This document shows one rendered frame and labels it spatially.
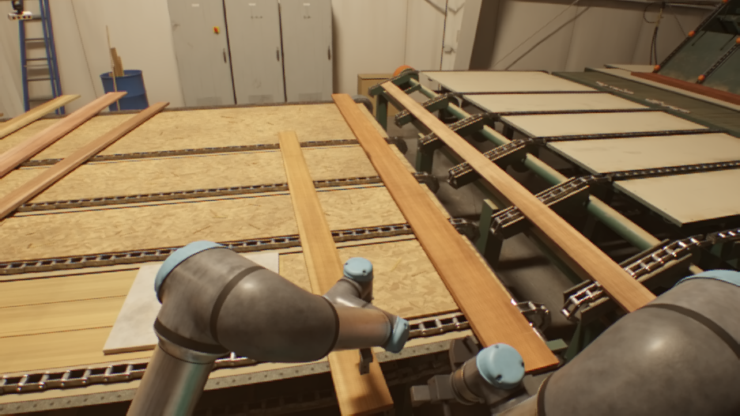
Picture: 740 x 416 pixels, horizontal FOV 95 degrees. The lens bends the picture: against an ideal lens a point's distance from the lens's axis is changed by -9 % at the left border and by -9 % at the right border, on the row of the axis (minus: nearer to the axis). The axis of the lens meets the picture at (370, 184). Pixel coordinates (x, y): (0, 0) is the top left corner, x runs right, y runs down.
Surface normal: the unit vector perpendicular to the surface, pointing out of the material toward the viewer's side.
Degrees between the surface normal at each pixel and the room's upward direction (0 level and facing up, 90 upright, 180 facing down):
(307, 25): 90
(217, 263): 3
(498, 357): 25
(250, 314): 45
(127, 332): 0
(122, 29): 87
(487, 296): 0
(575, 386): 66
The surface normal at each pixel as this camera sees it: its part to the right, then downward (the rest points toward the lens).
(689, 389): -0.31, -0.34
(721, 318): 0.06, -0.85
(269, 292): 0.42, -0.68
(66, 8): 0.36, 0.42
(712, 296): -0.09, -0.97
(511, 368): 0.20, -0.63
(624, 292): -0.34, -0.80
